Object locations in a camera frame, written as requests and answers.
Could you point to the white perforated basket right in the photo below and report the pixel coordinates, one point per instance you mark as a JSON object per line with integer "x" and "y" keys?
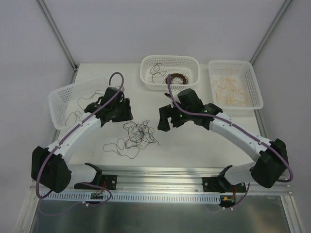
{"x": 234, "y": 85}

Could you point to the aluminium frame post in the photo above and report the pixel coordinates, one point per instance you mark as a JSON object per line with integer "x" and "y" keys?
{"x": 272, "y": 27}
{"x": 56, "y": 32}

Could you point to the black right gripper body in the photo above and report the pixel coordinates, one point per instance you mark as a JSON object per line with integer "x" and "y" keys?
{"x": 165, "y": 116}

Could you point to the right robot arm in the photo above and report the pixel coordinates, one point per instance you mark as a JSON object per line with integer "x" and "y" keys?
{"x": 269, "y": 158}

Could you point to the aluminium frame post right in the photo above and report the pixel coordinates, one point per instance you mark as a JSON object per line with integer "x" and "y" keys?
{"x": 272, "y": 27}

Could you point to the white slotted cable duct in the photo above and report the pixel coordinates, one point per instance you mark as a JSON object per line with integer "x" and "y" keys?
{"x": 136, "y": 197}

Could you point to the aluminium frame post left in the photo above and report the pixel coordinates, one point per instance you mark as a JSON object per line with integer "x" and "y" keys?
{"x": 56, "y": 32}

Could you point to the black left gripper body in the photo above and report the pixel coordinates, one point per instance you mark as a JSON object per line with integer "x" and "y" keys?
{"x": 122, "y": 110}

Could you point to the white perforated basket left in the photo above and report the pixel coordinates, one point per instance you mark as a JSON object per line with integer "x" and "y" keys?
{"x": 67, "y": 103}

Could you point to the aluminium mounting rail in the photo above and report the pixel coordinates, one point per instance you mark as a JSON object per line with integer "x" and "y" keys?
{"x": 159, "y": 179}

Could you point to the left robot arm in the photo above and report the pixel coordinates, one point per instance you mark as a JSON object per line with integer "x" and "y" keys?
{"x": 50, "y": 165}

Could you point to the white perforated basket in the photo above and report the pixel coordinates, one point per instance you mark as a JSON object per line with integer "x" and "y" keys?
{"x": 184, "y": 71}
{"x": 67, "y": 103}
{"x": 234, "y": 85}

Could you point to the white perforated basket middle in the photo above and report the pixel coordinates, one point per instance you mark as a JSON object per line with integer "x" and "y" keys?
{"x": 184, "y": 71}

